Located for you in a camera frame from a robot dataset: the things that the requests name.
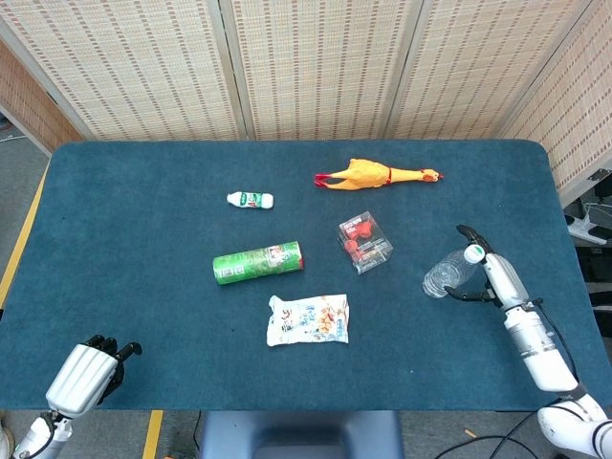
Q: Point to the yellow rubber chicken toy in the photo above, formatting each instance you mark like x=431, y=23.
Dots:
x=361, y=176

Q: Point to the blue felt table cover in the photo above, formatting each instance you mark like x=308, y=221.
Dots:
x=143, y=239

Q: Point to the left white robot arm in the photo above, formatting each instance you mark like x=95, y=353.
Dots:
x=38, y=437

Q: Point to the clear box with red parts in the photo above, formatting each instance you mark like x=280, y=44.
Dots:
x=363, y=244

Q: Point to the green chips can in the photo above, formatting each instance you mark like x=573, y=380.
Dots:
x=253, y=263

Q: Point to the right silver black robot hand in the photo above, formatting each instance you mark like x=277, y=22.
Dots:
x=507, y=282

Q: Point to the black equipment case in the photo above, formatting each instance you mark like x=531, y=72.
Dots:
x=597, y=272

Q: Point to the transparent plastic water bottle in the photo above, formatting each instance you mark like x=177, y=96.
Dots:
x=447, y=275

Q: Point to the white power strip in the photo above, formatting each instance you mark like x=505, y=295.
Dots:
x=581, y=227

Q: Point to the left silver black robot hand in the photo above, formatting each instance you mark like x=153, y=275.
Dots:
x=81, y=378

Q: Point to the grey-blue robot torso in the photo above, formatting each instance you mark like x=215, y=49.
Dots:
x=301, y=435

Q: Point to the small white milk bottle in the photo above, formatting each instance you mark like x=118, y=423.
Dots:
x=248, y=200

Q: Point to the white snack bag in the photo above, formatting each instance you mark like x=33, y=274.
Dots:
x=306, y=320

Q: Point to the woven bamboo folding screen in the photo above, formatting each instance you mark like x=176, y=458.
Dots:
x=325, y=67

